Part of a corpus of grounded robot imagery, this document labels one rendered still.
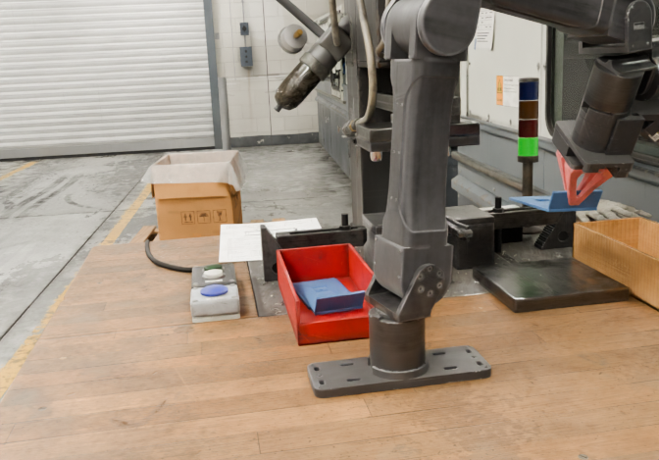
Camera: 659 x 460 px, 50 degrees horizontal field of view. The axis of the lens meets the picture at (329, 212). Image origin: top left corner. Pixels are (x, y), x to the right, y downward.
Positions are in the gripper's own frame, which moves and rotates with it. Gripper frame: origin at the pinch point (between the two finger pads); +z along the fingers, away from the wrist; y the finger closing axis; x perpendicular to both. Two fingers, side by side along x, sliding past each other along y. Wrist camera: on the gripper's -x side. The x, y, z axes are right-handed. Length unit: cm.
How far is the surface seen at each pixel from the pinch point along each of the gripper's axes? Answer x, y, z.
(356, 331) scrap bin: 30.6, -10.8, 11.9
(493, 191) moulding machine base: -52, 132, 98
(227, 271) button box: 47, 12, 22
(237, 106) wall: 28, 828, 457
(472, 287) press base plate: 9.8, 3.0, 18.9
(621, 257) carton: -10.0, -0.7, 10.5
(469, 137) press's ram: 8.0, 20.8, 3.3
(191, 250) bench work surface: 53, 34, 36
